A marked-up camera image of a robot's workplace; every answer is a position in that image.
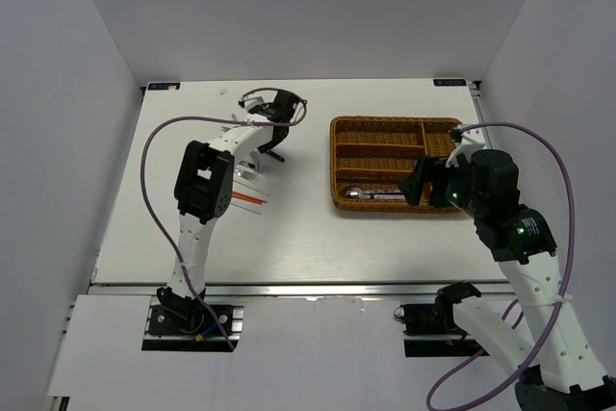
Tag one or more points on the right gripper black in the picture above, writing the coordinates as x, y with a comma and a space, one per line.
428, 169

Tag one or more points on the white chopstick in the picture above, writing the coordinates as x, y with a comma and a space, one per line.
255, 187
251, 208

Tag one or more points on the orange chopstick lower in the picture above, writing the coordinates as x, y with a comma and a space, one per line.
245, 199

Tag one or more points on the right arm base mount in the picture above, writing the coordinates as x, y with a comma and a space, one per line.
425, 336

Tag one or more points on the white chopstick lower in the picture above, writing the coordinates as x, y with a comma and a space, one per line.
251, 208

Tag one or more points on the fork with pink handle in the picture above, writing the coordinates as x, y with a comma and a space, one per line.
247, 176

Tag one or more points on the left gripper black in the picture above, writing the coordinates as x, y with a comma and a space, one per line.
269, 145

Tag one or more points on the fork with black handle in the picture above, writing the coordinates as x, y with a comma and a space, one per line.
261, 174

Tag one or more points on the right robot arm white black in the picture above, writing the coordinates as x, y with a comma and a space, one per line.
557, 369

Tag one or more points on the knife with black handle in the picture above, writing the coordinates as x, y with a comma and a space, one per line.
270, 153

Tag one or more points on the knife with pink handle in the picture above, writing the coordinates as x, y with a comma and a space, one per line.
246, 140

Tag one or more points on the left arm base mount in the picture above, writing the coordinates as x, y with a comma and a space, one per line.
167, 332

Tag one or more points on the orange chopstick upper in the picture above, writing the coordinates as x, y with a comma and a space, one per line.
250, 197

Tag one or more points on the blue label left corner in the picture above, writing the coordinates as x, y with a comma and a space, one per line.
163, 86

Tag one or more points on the woven wicker cutlery tray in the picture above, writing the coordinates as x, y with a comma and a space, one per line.
377, 152

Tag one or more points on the aluminium rail front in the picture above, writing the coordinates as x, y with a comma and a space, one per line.
495, 289

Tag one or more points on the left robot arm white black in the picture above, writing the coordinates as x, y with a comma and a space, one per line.
203, 190

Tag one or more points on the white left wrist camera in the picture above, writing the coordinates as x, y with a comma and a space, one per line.
254, 105

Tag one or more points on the white chopstick upper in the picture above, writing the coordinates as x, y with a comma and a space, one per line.
255, 187

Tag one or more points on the orange chopstick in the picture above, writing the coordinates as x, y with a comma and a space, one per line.
245, 199
250, 197

